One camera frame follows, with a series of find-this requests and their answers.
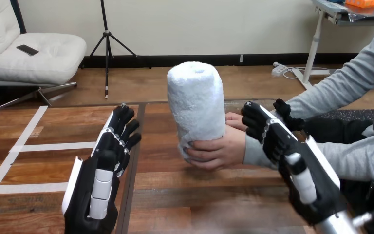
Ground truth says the orange thing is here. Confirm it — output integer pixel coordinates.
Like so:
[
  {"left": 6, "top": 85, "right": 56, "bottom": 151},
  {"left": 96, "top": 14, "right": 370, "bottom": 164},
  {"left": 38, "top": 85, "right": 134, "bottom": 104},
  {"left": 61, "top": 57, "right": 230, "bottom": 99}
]
[{"left": 344, "top": 0, "right": 374, "bottom": 9}]

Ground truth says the tangle of cables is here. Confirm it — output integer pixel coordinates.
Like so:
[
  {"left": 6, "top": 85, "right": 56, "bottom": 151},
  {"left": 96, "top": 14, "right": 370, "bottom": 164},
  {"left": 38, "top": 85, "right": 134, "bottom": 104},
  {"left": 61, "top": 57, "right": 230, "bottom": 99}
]
[{"left": 283, "top": 66, "right": 331, "bottom": 80}]

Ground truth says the person's hand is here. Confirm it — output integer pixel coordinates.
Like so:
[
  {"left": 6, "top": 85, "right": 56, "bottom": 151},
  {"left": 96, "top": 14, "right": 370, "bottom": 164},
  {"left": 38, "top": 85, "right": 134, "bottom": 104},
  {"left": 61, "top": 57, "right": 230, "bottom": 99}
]
[
  {"left": 224, "top": 112, "right": 249, "bottom": 133},
  {"left": 183, "top": 125, "right": 247, "bottom": 172}
]

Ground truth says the white desk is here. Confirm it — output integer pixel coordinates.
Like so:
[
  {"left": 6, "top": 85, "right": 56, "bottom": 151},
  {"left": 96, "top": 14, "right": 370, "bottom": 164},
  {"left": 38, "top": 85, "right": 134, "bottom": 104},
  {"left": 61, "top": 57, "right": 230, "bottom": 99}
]
[{"left": 291, "top": 0, "right": 374, "bottom": 90}]

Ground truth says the black phone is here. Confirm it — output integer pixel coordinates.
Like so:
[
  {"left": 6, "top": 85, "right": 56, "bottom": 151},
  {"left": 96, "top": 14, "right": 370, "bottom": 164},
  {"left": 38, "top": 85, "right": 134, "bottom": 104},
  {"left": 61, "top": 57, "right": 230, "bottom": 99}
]
[{"left": 16, "top": 44, "right": 40, "bottom": 57}]

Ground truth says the white cushioned chair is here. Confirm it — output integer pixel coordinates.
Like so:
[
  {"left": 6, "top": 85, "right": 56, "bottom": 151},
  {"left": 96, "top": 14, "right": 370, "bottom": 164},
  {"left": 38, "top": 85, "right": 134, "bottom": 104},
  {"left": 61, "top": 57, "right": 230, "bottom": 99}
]
[{"left": 0, "top": 0, "right": 88, "bottom": 109}]

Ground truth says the black tripod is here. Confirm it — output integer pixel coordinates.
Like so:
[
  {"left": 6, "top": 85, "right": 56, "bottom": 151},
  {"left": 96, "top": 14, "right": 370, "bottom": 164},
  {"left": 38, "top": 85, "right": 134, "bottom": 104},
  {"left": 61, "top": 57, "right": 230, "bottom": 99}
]
[{"left": 78, "top": 0, "right": 152, "bottom": 100}]

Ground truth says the white towel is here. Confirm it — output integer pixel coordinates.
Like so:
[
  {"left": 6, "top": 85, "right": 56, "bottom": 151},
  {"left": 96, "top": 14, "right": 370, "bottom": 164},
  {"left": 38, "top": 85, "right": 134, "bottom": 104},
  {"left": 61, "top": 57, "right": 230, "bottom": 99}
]
[{"left": 167, "top": 61, "right": 226, "bottom": 162}]

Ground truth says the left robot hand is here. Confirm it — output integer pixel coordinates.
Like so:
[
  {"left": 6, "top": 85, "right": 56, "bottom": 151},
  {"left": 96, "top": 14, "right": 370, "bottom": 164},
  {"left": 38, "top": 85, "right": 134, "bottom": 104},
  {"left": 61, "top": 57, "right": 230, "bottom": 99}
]
[{"left": 61, "top": 103, "right": 142, "bottom": 234}]

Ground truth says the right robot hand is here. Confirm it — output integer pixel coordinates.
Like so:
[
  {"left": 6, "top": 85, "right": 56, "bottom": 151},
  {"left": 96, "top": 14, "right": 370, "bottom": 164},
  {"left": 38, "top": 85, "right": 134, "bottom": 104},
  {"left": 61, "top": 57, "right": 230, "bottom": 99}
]
[{"left": 241, "top": 98, "right": 348, "bottom": 227}]

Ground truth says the person's forearm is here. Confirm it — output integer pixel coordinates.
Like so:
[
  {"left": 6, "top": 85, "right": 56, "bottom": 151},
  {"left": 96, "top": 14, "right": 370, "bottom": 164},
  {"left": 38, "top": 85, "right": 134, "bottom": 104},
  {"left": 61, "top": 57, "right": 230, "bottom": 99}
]
[
  {"left": 269, "top": 63, "right": 352, "bottom": 121},
  {"left": 243, "top": 131, "right": 374, "bottom": 182}
]

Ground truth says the white power strip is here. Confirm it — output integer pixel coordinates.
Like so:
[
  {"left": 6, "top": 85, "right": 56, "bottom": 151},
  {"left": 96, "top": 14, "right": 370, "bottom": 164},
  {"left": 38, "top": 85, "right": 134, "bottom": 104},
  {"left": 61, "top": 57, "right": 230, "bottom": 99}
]
[{"left": 271, "top": 62, "right": 288, "bottom": 77}]

